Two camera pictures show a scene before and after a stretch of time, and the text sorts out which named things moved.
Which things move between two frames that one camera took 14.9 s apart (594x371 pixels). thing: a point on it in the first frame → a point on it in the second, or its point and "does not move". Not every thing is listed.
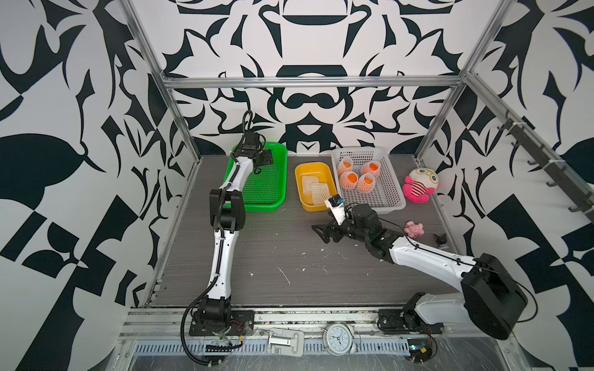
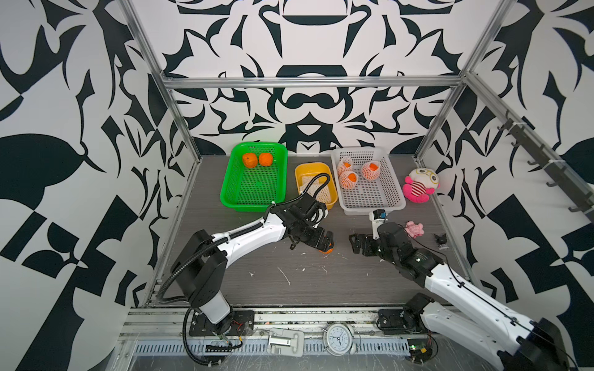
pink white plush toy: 420,184 does not move
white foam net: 320,193 does not move
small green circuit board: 419,349 does not move
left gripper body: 264,158 → 312,236
